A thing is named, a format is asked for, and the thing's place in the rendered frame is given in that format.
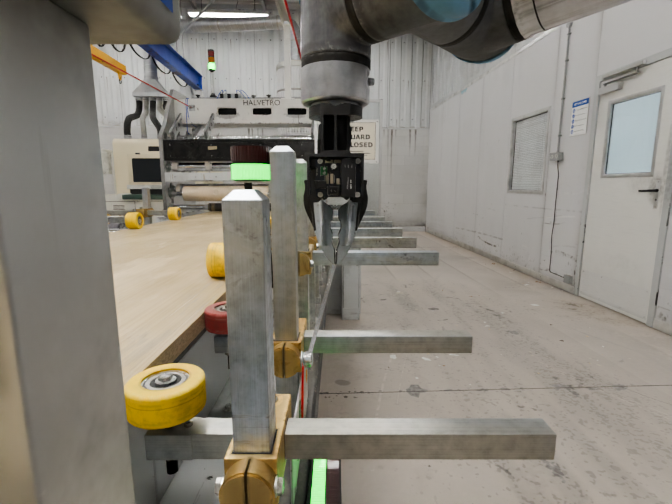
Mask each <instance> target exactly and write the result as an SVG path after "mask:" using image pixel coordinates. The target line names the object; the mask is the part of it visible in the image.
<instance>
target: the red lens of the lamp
mask: <svg viewBox="0 0 672 504"><path fill-rule="evenodd" d="M270 150H271V147H267V146H252V145H242V146H231V147H230V157H231V163H232V162H270V155H269V152H270Z"/></svg>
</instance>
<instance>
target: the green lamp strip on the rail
mask: <svg viewBox="0 0 672 504"><path fill-rule="evenodd" d="M325 476H326V459H314V469H313V481H312V493H311V504H324V502H325Z"/></svg>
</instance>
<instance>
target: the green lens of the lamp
mask: <svg viewBox="0 0 672 504"><path fill-rule="evenodd" d="M234 179H266V180H270V164H231V180H234Z"/></svg>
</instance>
